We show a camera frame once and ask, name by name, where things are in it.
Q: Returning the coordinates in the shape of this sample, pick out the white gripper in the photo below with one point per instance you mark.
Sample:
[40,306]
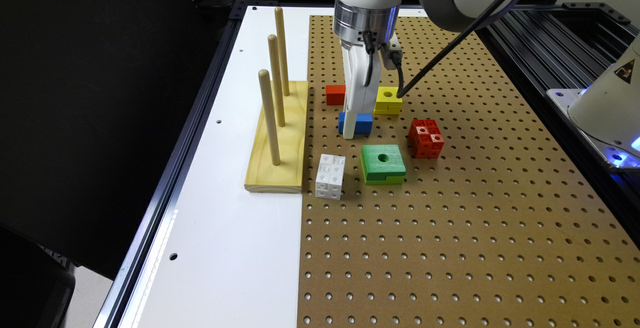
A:
[362,78]

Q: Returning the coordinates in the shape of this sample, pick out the narrow blue block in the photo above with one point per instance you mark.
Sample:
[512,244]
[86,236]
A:
[363,124]

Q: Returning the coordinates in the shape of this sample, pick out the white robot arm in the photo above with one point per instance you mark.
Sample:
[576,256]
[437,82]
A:
[365,26]

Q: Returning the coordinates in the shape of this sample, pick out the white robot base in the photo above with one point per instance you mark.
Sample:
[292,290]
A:
[607,112]

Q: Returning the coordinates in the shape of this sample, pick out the red rectangular block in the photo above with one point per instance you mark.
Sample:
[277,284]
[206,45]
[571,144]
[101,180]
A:
[335,94]

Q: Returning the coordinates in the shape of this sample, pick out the yellow block with hole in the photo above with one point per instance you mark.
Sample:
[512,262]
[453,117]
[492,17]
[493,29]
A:
[387,102]

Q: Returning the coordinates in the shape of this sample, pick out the green block with hole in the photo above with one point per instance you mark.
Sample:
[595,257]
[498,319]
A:
[382,164]

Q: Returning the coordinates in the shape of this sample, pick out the white lattice cube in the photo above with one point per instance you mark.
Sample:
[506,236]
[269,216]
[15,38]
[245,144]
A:
[329,178]

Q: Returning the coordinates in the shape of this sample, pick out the orange-red lattice cube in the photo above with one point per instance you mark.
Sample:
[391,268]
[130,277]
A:
[425,138]

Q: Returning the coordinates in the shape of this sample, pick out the front wooden peg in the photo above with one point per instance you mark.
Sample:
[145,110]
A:
[269,114]

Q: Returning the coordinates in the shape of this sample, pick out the wooden peg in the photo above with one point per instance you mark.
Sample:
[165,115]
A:
[276,80]
[269,114]
[280,29]

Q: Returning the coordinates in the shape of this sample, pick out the wooden peg base board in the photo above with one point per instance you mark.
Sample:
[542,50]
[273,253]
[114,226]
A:
[264,177]

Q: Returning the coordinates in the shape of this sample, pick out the middle wooden peg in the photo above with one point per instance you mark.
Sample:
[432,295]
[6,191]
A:
[276,80]

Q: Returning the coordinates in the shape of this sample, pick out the rear wooden peg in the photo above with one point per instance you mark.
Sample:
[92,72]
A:
[280,29]

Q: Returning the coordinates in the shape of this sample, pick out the brown pegboard sheet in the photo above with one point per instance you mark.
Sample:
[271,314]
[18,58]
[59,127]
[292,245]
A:
[501,230]

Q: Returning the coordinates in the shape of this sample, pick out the black aluminium frame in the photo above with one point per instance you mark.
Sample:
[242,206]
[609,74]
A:
[211,254]

